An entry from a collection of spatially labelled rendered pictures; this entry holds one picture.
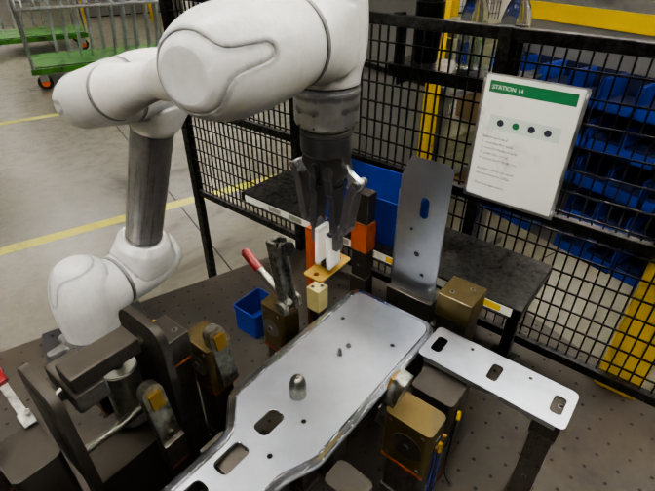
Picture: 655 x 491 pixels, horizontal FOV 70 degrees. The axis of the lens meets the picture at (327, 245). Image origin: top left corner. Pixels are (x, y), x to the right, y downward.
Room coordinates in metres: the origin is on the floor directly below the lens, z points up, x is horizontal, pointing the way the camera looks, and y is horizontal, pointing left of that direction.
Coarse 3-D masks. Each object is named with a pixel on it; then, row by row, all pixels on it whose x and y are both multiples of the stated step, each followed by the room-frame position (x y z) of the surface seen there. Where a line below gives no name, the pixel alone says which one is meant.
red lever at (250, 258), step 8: (248, 248) 0.83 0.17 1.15; (248, 256) 0.81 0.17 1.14; (256, 264) 0.80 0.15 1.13; (256, 272) 0.80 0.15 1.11; (264, 272) 0.79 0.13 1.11; (264, 280) 0.78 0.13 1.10; (272, 280) 0.78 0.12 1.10; (272, 288) 0.77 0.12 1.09; (288, 296) 0.76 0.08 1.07; (288, 304) 0.74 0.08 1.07
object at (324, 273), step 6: (342, 258) 0.65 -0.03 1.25; (348, 258) 0.65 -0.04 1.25; (318, 264) 0.63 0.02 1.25; (324, 264) 0.62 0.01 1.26; (342, 264) 0.63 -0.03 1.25; (312, 270) 0.62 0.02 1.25; (318, 270) 0.62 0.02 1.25; (324, 270) 0.62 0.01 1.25; (330, 270) 0.62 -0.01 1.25; (336, 270) 0.62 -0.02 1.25; (306, 276) 0.60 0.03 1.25; (312, 276) 0.60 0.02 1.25; (318, 276) 0.60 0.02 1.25; (324, 276) 0.60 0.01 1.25; (318, 282) 0.59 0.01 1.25
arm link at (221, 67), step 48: (240, 0) 0.47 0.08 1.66; (288, 0) 0.51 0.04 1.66; (192, 48) 0.42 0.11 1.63; (240, 48) 0.43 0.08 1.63; (288, 48) 0.47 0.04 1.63; (96, 96) 0.81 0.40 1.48; (144, 96) 0.77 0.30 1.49; (192, 96) 0.42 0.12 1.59; (240, 96) 0.42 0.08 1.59; (288, 96) 0.48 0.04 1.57
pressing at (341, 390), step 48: (336, 336) 0.71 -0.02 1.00; (384, 336) 0.71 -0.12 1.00; (240, 384) 0.59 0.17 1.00; (288, 384) 0.59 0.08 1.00; (336, 384) 0.59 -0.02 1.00; (384, 384) 0.59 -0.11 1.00; (240, 432) 0.49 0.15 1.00; (288, 432) 0.49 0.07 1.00; (336, 432) 0.49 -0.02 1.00; (192, 480) 0.40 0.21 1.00; (240, 480) 0.40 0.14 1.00; (288, 480) 0.40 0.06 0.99
